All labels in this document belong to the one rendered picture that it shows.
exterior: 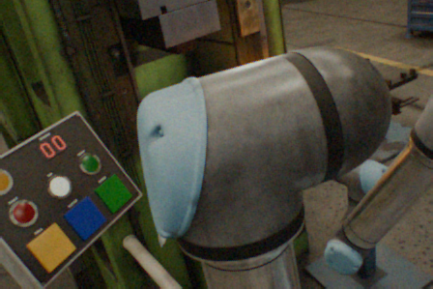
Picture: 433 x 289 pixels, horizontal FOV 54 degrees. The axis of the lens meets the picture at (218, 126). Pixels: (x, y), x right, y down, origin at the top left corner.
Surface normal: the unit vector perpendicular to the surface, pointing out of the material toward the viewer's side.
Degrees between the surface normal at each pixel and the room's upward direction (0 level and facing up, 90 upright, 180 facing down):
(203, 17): 90
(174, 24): 90
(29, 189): 60
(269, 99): 39
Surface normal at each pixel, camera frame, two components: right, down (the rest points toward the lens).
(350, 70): 0.32, -0.55
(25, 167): 0.66, -0.38
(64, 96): 0.58, 0.26
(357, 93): 0.35, -0.24
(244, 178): 0.29, 0.26
